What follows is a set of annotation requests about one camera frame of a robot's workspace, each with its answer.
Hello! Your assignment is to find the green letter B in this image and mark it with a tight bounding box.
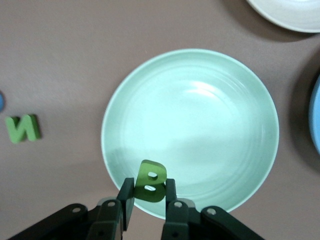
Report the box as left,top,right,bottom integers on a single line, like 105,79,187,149
134,159,168,203

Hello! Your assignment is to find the green plate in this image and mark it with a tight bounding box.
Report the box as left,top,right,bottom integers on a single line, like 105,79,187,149
100,48,280,221

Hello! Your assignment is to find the green letter N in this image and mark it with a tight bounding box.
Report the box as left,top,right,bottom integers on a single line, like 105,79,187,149
4,114,42,144

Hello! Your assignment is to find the brown paper table cover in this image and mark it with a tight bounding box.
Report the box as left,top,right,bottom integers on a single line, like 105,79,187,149
0,0,320,240

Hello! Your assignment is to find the blue plate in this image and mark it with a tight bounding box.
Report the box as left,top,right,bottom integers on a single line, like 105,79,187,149
308,74,320,156

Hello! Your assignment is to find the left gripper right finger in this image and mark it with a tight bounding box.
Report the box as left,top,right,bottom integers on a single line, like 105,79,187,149
160,178,266,240

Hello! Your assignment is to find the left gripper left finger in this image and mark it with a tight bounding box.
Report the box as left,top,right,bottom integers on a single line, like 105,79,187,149
6,177,136,240

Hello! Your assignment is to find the beige plate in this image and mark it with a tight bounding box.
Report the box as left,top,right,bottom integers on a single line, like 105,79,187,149
246,0,320,34

